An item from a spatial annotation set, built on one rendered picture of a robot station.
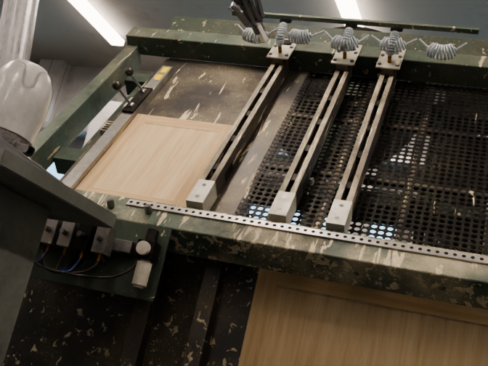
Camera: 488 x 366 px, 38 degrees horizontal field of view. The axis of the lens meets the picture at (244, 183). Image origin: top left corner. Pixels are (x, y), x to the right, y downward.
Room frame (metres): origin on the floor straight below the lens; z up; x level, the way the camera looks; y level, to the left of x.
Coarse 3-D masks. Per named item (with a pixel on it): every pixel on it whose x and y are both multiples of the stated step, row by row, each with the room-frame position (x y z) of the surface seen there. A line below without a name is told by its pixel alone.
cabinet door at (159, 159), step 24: (144, 120) 2.78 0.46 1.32; (168, 120) 2.76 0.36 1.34; (120, 144) 2.68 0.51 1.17; (144, 144) 2.67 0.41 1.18; (168, 144) 2.65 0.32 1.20; (192, 144) 2.64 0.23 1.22; (216, 144) 2.62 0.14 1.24; (96, 168) 2.59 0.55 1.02; (120, 168) 2.58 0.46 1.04; (144, 168) 2.56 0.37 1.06; (168, 168) 2.55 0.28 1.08; (192, 168) 2.53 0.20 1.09; (120, 192) 2.48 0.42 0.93; (144, 192) 2.47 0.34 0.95; (168, 192) 2.46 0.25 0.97
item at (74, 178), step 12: (168, 72) 2.99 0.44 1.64; (156, 84) 2.92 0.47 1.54; (144, 108) 2.86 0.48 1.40; (120, 120) 2.76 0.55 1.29; (108, 132) 2.70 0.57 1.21; (120, 132) 2.72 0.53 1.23; (96, 144) 2.66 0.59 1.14; (108, 144) 2.66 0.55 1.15; (84, 156) 2.61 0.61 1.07; (96, 156) 2.60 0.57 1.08; (84, 168) 2.56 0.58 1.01; (72, 180) 2.52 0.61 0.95
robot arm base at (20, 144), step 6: (0, 132) 1.74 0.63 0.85; (6, 132) 1.74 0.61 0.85; (6, 138) 1.74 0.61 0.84; (12, 138) 1.75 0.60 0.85; (18, 138) 1.76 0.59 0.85; (12, 144) 1.74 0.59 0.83; (18, 144) 1.75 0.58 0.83; (24, 144) 1.74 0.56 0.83; (24, 150) 1.73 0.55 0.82; (30, 150) 1.76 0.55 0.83; (30, 156) 1.75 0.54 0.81
